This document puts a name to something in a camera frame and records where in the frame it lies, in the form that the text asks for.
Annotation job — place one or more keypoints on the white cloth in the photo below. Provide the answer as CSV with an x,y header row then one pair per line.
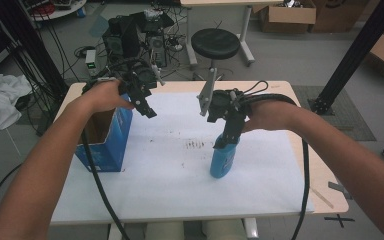
x,y
0,100

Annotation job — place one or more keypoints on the open cardboard box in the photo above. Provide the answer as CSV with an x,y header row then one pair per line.
x,y
290,18

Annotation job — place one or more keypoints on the white-legged background table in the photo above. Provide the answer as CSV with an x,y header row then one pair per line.
x,y
246,33

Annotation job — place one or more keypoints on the white power supply unit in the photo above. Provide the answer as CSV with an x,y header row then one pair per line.
x,y
91,61

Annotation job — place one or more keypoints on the white table leg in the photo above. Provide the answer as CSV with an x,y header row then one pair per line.
x,y
251,230
114,233

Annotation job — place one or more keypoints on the white paper sheet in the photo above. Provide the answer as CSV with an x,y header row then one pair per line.
x,y
180,186

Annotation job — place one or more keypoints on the person's left hand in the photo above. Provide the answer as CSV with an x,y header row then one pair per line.
x,y
105,96

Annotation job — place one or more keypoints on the black computer tower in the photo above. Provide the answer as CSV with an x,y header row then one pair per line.
x,y
121,40

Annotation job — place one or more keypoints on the dark floor mat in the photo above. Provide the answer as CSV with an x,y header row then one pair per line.
x,y
350,126

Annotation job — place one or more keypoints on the large closed cardboard box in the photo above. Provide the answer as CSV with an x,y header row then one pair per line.
x,y
340,16

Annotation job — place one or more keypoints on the grey computer tower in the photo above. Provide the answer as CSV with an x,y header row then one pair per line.
x,y
156,48

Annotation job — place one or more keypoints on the grey tape piece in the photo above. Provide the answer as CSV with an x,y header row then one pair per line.
x,y
340,190

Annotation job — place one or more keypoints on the black round stool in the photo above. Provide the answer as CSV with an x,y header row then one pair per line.
x,y
215,43

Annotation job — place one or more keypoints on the round white table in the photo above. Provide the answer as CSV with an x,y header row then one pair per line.
x,y
63,11

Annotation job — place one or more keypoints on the person's right hand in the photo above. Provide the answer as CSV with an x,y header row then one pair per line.
x,y
270,115

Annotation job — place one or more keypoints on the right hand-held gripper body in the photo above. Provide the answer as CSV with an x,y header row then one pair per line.
x,y
226,105

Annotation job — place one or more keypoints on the black metal stand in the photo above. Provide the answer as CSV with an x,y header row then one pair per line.
x,y
356,50
33,46

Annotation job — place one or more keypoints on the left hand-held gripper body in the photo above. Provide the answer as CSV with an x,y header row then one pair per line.
x,y
140,75

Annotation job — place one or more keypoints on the blue cardboard box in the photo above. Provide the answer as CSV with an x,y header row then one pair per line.
x,y
116,141

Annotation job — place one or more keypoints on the thin wooden strip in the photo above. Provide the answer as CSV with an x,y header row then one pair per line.
x,y
321,198

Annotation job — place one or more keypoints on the blue plastic bottle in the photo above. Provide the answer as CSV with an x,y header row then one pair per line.
x,y
223,163

